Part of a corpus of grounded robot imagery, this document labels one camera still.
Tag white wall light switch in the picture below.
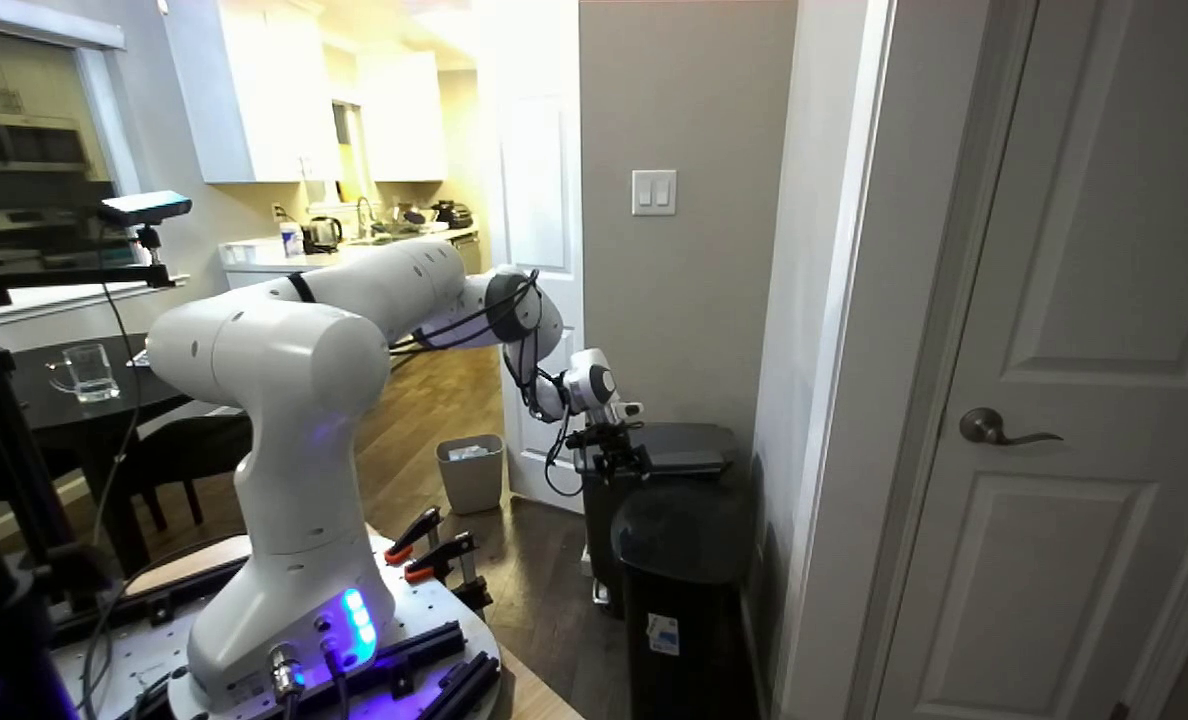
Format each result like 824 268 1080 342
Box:
633 167 678 215

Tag clear glass pitcher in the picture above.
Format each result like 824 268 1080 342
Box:
49 342 121 405

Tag orange black clamp upper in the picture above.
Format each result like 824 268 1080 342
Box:
386 504 442 563

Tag black plastic trash bin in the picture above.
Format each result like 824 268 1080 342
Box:
608 474 761 720

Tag black camera on stand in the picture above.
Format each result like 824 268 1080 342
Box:
95 187 194 229

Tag grey steel trash bin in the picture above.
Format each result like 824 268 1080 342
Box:
574 418 738 614

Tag white kitchen cabinets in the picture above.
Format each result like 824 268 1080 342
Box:
165 0 443 183

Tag small grey waste basket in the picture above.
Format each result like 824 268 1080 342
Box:
438 437 500 517

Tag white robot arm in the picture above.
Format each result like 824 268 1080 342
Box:
143 234 633 712

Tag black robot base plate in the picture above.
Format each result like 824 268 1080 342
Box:
117 621 500 720

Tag orange black clamp lower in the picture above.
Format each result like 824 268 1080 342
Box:
405 532 475 584

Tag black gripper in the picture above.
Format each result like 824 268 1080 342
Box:
591 398 645 471

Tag black tripod stand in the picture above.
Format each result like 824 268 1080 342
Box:
0 349 109 624

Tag orange black clamp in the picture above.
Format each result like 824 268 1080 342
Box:
386 504 442 563
405 532 475 584

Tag white door behind robot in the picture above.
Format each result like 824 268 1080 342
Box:
475 0 587 517

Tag white panel door near bins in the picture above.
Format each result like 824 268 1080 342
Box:
875 0 1188 720

